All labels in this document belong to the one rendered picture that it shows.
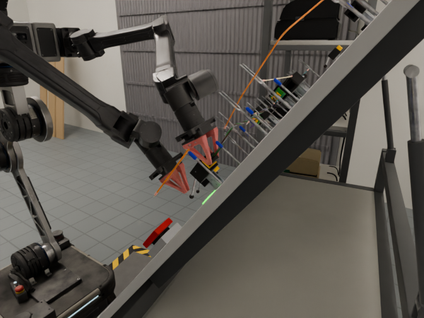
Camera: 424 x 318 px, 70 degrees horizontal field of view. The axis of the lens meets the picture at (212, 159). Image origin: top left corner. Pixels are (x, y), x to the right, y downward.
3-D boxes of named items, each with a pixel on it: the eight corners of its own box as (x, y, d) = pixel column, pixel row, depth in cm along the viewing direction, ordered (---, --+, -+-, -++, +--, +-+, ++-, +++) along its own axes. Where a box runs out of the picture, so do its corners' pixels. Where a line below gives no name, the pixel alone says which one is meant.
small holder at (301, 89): (324, 81, 83) (305, 63, 83) (312, 93, 77) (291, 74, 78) (313, 92, 86) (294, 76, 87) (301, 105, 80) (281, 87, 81)
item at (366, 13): (390, 11, 86) (366, -8, 87) (381, 20, 79) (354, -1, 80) (377, 25, 90) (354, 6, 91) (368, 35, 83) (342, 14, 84)
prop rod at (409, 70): (419, 64, 39) (431, 258, 46) (416, 62, 42) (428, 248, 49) (404, 67, 40) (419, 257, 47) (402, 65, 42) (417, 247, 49)
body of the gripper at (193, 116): (217, 122, 77) (204, 96, 76) (195, 135, 70) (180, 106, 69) (199, 131, 81) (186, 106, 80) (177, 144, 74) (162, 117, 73)
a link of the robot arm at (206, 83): (166, 102, 84) (154, 74, 78) (202, 83, 86) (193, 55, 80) (183, 120, 75) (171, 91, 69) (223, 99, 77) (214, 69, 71)
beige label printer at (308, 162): (264, 183, 183) (265, 152, 176) (270, 170, 202) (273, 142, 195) (317, 192, 172) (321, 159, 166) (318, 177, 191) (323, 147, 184)
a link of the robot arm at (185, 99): (160, 92, 76) (162, 88, 70) (184, 80, 77) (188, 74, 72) (174, 117, 77) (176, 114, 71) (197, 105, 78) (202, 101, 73)
